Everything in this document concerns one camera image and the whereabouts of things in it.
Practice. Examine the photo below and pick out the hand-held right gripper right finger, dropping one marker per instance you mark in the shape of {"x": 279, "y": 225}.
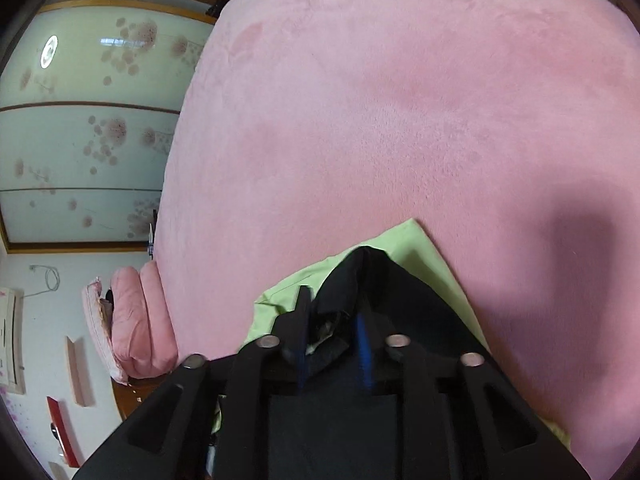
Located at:
{"x": 366, "y": 355}

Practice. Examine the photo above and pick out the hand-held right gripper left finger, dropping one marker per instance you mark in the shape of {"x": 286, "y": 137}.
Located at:
{"x": 302, "y": 355}

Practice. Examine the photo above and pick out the green and black jacket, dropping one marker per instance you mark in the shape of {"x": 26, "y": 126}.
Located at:
{"x": 410, "y": 290}

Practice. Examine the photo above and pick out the pink folded quilt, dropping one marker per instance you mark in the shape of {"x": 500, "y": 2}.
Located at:
{"x": 145, "y": 320}

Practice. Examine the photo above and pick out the brown wooden headboard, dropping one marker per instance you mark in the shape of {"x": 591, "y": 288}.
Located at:
{"x": 140, "y": 395}

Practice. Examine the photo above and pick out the pink and white pillow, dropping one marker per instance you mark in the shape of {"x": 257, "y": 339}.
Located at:
{"x": 97, "y": 325}

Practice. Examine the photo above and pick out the pink bed blanket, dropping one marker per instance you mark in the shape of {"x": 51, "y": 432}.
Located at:
{"x": 400, "y": 110}

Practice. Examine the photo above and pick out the white air conditioner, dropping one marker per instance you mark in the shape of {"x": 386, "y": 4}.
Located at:
{"x": 10, "y": 340}

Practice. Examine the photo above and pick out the floral sliding door wardrobe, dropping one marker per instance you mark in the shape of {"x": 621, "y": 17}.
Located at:
{"x": 75, "y": 150}

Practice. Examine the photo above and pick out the light wooden wall shelf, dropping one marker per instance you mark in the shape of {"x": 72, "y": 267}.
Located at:
{"x": 77, "y": 370}

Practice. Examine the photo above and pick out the red wall shelf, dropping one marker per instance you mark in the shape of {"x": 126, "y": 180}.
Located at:
{"x": 62, "y": 430}

